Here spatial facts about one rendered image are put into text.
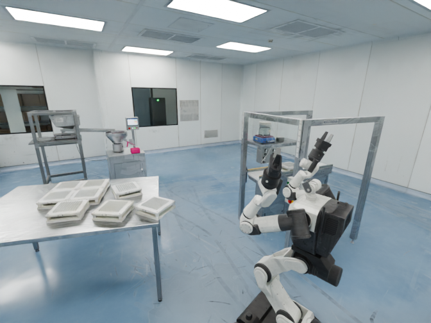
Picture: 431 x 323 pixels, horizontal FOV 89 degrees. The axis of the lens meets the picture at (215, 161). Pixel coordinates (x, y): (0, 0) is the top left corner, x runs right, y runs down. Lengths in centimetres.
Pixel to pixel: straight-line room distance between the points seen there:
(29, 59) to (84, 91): 122
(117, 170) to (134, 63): 370
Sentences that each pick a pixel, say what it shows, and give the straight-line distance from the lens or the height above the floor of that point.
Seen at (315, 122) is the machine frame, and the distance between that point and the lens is 219.
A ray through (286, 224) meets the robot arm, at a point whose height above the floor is 117.
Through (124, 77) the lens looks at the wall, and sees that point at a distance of 705.
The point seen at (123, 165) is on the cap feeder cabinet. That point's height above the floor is 57.
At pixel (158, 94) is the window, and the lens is 726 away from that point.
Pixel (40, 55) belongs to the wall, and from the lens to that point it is 702.
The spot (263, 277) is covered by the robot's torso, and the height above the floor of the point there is 57.
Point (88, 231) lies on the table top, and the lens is 197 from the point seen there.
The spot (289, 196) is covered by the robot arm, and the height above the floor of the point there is 109.
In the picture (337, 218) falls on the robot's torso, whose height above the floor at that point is 121.
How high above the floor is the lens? 181
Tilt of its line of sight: 17 degrees down
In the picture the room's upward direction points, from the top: 1 degrees clockwise
